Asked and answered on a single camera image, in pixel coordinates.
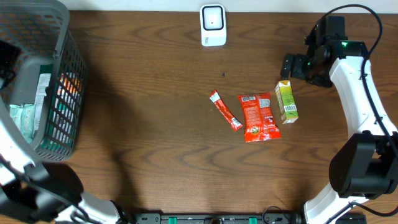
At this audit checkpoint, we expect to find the yellow green juice carton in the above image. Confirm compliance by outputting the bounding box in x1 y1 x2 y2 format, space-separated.
275 80 299 124

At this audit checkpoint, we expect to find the red snack bag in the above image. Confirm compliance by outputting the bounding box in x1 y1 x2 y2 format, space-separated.
238 92 282 142

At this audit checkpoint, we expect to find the small red Nescafe packet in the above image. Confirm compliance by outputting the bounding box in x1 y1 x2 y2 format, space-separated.
210 90 243 131

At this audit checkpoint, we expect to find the light green wet wipes pack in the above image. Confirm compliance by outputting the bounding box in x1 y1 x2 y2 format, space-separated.
9 104 35 143

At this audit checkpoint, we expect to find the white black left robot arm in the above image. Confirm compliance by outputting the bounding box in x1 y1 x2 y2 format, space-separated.
1 39 135 223

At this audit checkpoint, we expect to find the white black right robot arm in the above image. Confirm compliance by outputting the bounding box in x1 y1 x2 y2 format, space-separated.
281 39 397 223

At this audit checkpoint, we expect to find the white barcode scanner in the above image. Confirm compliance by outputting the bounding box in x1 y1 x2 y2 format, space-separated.
200 4 227 47

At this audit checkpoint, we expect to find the grey plastic shopping basket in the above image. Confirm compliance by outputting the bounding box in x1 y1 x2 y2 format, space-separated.
1 1 87 161

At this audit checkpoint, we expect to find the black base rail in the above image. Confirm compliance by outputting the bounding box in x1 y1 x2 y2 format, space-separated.
134 213 305 224

